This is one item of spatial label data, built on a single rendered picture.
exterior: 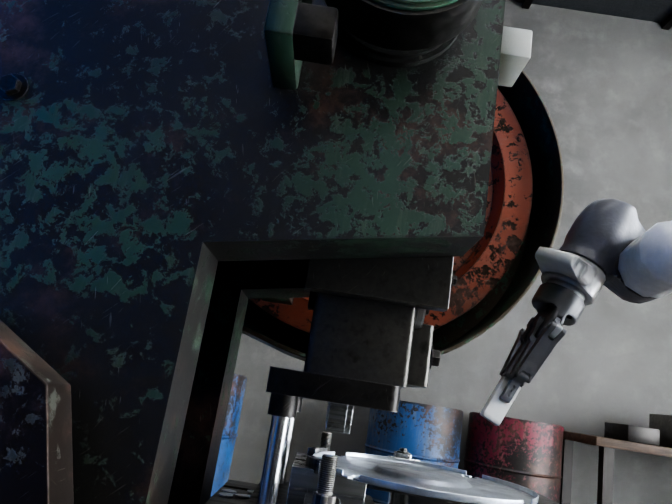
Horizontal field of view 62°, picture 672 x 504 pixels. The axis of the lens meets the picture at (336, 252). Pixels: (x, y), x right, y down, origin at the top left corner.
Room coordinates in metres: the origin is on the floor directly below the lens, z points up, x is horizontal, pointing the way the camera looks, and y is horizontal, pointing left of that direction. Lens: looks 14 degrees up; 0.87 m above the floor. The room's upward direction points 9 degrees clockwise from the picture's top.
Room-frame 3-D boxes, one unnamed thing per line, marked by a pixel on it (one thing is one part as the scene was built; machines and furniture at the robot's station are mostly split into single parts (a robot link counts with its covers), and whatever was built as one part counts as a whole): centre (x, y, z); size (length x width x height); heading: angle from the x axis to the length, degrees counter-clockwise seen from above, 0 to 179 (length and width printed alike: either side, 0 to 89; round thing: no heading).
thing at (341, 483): (0.78, -0.03, 0.76); 0.15 x 0.09 x 0.05; 179
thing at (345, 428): (0.78, -0.04, 0.84); 0.05 x 0.03 x 0.04; 179
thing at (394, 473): (0.78, -0.16, 0.78); 0.29 x 0.29 x 0.01
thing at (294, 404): (0.78, -0.02, 0.86); 0.20 x 0.16 x 0.05; 179
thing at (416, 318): (0.78, -0.07, 1.04); 0.17 x 0.15 x 0.30; 89
